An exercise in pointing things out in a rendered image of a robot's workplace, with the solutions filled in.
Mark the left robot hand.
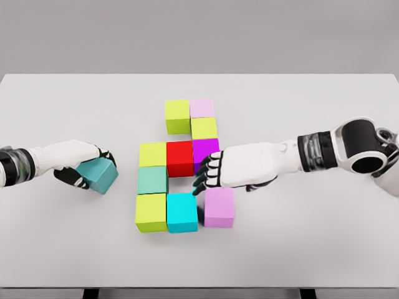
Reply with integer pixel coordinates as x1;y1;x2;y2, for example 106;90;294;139
52;140;117;191

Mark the magenta cube block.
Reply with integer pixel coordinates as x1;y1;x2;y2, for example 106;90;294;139
192;138;221;173

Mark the yellow-green cube block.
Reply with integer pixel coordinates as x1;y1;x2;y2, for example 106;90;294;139
134;193;169;234
190;117;218;141
165;99;192;135
138;141;168;168

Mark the teal cube block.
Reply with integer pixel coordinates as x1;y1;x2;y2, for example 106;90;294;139
76;156;120;196

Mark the pale pink cube block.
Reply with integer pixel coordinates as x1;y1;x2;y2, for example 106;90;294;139
189;98;215;119

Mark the red cube block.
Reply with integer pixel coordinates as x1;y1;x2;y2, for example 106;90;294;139
166;140;195;178

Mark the cyan cube block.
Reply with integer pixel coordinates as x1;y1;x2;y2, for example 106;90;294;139
166;192;199;234

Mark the lilac cube block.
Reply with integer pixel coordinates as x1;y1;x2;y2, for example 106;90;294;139
203;187;235;229

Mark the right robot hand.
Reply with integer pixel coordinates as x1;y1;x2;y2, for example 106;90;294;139
191;143;280;196

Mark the sea-green cube block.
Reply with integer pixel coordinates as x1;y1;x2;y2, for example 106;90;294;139
137;166;170;196

